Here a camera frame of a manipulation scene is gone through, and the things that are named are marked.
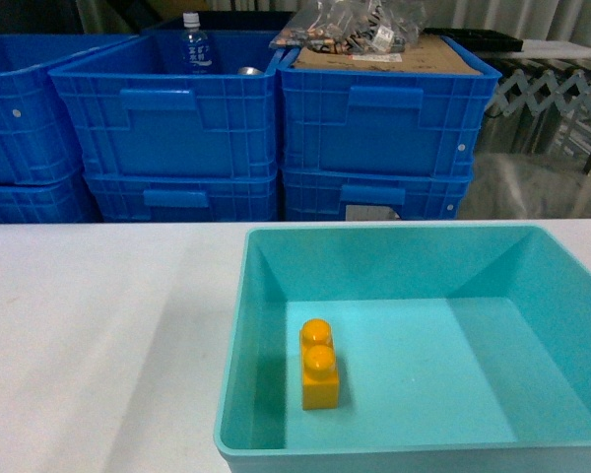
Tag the yellow toy block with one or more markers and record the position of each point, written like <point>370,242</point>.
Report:
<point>320,381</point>

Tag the lower right blue crate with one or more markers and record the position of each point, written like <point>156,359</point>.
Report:
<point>326,195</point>

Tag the blue crate with cardboard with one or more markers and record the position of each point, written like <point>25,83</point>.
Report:
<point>419,116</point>

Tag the lower middle blue crate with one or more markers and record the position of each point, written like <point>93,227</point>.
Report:
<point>139,199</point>

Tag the blue crate with bottle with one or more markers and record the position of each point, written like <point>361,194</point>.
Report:
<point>136,112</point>

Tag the clear water bottle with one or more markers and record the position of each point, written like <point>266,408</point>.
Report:
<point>197,54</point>

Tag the plastic bag of batteries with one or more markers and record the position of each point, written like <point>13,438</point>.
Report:
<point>354,27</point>

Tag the teal plastic tray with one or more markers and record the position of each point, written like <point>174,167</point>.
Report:
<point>460,348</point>

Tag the brown cardboard sheet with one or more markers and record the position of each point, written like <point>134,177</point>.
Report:
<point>394,56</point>

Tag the black divided tray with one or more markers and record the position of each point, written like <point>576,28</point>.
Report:
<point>480,40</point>

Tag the far left blue crate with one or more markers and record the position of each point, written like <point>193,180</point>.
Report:
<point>38,142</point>

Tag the expandable roller conveyor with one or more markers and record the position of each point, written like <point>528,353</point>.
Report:
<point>567,94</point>

